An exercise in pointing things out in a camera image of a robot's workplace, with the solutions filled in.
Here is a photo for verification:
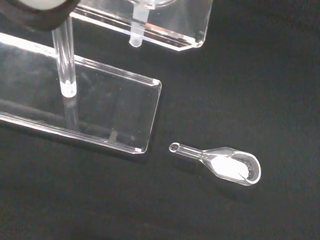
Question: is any clear funnel stand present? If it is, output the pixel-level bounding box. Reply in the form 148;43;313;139
0;0;213;155

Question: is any glass weighing funnel with powder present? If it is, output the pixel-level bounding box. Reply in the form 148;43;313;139
168;142;262;186

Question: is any black bench cloth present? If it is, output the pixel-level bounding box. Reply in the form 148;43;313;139
0;0;320;240

